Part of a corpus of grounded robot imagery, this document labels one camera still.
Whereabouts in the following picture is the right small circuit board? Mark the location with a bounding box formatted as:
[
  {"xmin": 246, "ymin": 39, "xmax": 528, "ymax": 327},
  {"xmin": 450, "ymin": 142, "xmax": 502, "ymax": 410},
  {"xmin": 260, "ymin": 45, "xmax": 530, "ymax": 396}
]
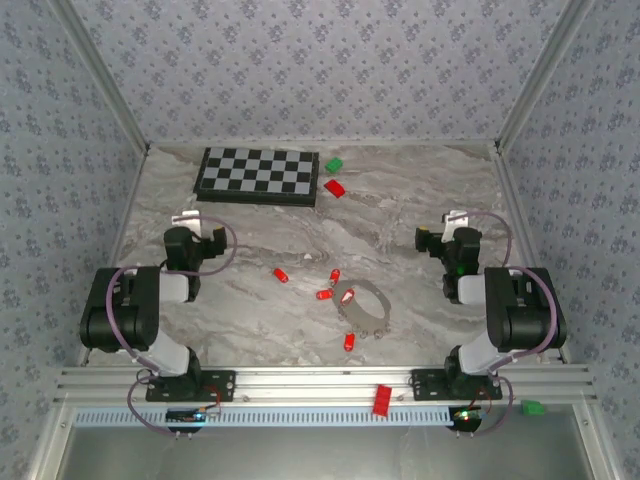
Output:
[{"xmin": 452, "ymin": 407, "xmax": 489, "ymax": 424}]

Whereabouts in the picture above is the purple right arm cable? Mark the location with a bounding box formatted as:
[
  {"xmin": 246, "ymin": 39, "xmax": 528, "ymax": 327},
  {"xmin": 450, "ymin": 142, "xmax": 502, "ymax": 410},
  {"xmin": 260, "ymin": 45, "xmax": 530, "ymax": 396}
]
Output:
[{"xmin": 449, "ymin": 210, "xmax": 562, "ymax": 439}]

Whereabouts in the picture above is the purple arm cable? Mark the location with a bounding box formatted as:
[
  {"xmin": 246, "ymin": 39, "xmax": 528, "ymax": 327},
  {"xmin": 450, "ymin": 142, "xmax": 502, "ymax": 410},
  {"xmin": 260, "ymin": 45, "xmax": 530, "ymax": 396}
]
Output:
[
  {"xmin": 107, "ymin": 214, "xmax": 240, "ymax": 439},
  {"xmin": 449, "ymin": 210, "xmax": 562, "ymax": 439}
]

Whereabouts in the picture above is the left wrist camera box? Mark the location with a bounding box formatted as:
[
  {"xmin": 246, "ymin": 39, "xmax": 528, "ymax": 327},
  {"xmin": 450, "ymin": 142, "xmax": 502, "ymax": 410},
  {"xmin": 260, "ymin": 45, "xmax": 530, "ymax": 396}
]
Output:
[{"xmin": 171, "ymin": 209, "xmax": 202, "ymax": 237}]

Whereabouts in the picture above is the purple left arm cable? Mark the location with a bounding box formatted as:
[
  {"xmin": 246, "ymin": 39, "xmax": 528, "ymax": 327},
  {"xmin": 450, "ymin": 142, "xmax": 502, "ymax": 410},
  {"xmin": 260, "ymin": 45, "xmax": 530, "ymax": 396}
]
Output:
[{"xmin": 107, "ymin": 214, "xmax": 240, "ymax": 439}]

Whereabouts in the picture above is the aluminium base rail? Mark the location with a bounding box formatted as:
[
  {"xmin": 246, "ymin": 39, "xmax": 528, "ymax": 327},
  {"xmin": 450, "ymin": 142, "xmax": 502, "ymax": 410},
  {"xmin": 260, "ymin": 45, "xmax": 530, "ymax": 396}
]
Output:
[{"xmin": 52, "ymin": 365, "xmax": 599, "ymax": 406}]

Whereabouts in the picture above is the black grey chessboard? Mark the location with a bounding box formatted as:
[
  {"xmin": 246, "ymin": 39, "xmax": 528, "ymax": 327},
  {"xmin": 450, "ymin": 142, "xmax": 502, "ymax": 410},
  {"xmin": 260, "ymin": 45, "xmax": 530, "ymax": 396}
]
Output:
[{"xmin": 193, "ymin": 146, "xmax": 320, "ymax": 209}]

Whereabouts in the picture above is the aluminium side rail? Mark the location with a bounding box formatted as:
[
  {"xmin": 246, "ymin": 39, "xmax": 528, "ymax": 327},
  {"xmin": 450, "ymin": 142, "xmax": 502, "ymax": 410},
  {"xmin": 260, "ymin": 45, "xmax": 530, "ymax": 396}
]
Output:
[
  {"xmin": 492, "ymin": 147, "xmax": 574, "ymax": 364},
  {"xmin": 74, "ymin": 144, "xmax": 151, "ymax": 369}
]

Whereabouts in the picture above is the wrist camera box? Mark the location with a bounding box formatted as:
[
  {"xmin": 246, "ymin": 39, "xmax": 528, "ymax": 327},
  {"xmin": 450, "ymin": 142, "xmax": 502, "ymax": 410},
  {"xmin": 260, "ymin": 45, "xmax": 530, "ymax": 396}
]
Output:
[
  {"xmin": 171, "ymin": 209, "xmax": 202, "ymax": 237},
  {"xmin": 440, "ymin": 209, "xmax": 471, "ymax": 242}
]

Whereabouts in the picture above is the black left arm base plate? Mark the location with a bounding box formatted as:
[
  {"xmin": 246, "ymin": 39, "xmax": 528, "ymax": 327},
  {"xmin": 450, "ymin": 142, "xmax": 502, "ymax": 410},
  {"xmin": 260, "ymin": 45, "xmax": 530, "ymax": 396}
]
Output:
[{"xmin": 145, "ymin": 369, "xmax": 237, "ymax": 403}]

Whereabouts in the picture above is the red flat toy brick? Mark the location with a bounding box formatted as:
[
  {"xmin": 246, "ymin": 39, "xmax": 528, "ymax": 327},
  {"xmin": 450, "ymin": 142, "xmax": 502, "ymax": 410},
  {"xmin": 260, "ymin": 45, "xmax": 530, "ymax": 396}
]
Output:
[{"xmin": 372, "ymin": 383, "xmax": 394, "ymax": 416}]

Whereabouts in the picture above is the left small circuit board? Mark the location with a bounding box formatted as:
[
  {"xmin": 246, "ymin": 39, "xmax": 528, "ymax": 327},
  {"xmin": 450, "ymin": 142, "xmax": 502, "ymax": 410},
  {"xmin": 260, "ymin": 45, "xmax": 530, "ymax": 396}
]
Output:
[{"xmin": 165, "ymin": 407, "xmax": 221, "ymax": 426}]

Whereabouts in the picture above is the aluminium frame post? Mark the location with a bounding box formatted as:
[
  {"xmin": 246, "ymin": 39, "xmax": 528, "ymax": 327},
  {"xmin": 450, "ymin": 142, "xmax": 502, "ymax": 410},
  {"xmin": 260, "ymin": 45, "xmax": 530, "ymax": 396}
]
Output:
[
  {"xmin": 49, "ymin": 0, "xmax": 151, "ymax": 152},
  {"xmin": 494, "ymin": 0, "xmax": 599, "ymax": 154}
]

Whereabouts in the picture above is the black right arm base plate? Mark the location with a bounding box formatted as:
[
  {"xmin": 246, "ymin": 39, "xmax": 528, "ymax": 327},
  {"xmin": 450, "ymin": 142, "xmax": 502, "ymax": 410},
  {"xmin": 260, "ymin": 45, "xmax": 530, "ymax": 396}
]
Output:
[{"xmin": 410, "ymin": 368, "xmax": 503, "ymax": 403}]

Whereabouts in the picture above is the small circuit board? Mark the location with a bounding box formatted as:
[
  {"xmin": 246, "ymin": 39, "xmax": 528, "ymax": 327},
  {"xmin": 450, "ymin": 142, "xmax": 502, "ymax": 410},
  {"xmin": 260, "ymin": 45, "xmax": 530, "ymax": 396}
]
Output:
[
  {"xmin": 452, "ymin": 407, "xmax": 489, "ymax": 424},
  {"xmin": 165, "ymin": 407, "xmax": 221, "ymax": 426}
]

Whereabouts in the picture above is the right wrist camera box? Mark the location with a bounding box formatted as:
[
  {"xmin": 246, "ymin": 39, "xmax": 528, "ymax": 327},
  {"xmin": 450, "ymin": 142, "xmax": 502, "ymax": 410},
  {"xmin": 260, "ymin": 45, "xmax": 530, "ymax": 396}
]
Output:
[{"xmin": 440, "ymin": 209, "xmax": 471, "ymax": 242}]

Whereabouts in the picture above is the pale blue slotted cable duct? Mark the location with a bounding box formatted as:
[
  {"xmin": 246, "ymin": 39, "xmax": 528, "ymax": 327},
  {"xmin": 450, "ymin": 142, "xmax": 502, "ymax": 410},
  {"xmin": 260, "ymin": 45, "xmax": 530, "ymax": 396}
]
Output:
[{"xmin": 72, "ymin": 404, "xmax": 456, "ymax": 429}]

